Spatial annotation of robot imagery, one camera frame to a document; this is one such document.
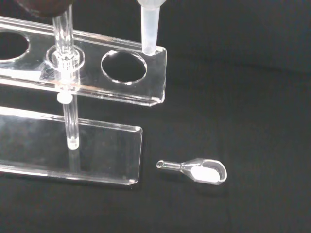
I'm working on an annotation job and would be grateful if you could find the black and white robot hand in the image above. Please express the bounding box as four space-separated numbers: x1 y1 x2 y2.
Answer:
14 0 73 19

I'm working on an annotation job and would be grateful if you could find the clear acrylic funnel stand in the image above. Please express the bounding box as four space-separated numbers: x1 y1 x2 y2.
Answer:
0 4 169 190

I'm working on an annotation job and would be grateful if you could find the glass weighing funnel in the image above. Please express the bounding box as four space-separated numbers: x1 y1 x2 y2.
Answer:
155 157 228 186

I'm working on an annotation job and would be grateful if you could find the black bench cloth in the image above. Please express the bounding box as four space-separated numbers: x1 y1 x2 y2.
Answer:
0 0 311 233

